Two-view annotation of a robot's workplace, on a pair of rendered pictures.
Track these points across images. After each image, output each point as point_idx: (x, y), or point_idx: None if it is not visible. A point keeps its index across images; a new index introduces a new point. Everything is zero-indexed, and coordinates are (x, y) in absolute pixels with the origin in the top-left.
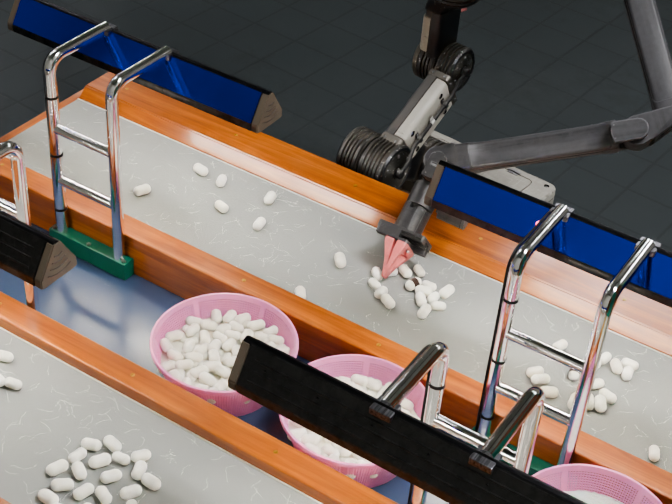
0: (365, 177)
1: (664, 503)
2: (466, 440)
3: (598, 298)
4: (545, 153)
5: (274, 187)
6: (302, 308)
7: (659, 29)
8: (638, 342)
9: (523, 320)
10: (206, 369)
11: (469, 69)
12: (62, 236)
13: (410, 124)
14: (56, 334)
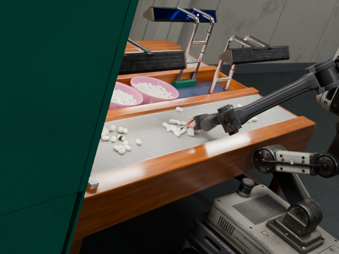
0: (251, 142)
1: None
2: None
3: (164, 158)
4: None
5: (246, 130)
6: (169, 103)
7: (273, 92)
8: (136, 162)
9: (157, 144)
10: (146, 87)
11: (324, 165)
12: None
13: (284, 151)
14: (164, 71)
